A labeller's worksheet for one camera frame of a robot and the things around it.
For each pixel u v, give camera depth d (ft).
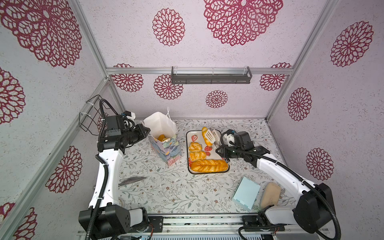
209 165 2.97
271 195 2.61
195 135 3.60
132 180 2.87
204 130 2.99
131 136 2.02
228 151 2.38
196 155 3.11
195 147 3.27
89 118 2.45
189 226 2.42
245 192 2.68
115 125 1.79
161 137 3.34
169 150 2.76
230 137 2.47
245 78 2.95
